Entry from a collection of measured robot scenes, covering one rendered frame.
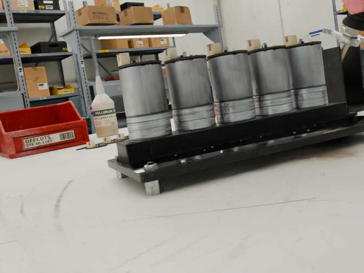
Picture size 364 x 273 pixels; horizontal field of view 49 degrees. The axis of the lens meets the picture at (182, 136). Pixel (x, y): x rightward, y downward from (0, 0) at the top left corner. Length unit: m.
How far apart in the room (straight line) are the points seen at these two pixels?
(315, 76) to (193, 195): 0.14
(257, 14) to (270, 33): 0.37
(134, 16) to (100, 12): 0.27
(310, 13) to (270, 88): 5.43
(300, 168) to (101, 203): 0.09
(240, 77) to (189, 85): 0.03
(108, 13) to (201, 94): 2.80
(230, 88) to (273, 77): 0.03
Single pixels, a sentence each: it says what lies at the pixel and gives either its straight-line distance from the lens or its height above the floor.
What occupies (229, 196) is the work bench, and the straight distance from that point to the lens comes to 0.16.
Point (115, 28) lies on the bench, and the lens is 2.98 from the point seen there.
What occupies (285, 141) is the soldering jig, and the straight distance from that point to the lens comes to 0.21.
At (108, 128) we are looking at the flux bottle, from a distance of 0.60.
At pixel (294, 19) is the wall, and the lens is 5.81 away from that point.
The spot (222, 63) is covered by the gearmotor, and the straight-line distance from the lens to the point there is 0.24.
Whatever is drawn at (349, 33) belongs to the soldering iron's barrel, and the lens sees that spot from 0.44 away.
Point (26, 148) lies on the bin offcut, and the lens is 0.51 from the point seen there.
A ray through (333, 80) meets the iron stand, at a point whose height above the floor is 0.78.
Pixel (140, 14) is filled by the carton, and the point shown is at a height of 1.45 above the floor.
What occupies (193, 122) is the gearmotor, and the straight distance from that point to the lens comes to 0.23.
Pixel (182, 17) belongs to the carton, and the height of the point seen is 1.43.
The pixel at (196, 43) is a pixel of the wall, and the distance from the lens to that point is 6.26.
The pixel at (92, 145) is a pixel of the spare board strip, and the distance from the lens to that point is 0.45.
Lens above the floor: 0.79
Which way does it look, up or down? 6 degrees down
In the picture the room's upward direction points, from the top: 9 degrees counter-clockwise
